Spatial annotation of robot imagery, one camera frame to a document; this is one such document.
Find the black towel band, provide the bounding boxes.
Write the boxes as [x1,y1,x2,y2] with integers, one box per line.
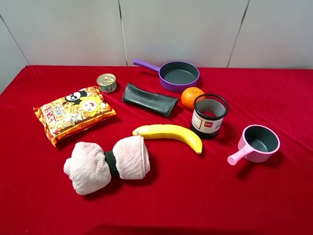
[104,150,119,176]

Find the black leather pouch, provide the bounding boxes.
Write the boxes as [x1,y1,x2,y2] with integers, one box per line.
[122,83,178,117]

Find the pink rolled towel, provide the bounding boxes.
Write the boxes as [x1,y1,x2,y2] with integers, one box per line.
[64,135,150,195]

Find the pink saucepan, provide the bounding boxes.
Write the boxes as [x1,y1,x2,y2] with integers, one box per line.
[227,124,280,165]

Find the purple frying pan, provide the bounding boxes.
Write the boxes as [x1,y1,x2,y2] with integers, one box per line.
[133,59,200,93]

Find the small metal food can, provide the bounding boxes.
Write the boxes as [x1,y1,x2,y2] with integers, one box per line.
[96,73,117,93]

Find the orange snack bag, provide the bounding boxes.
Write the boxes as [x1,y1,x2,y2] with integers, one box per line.
[34,86,116,146]

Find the black mesh pen holder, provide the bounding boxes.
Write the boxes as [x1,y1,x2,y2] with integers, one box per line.
[190,94,229,140]

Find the orange fruit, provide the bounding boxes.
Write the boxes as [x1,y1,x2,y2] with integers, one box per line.
[181,87,204,110]

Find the yellow banana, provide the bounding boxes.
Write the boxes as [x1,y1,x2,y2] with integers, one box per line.
[132,124,203,154]

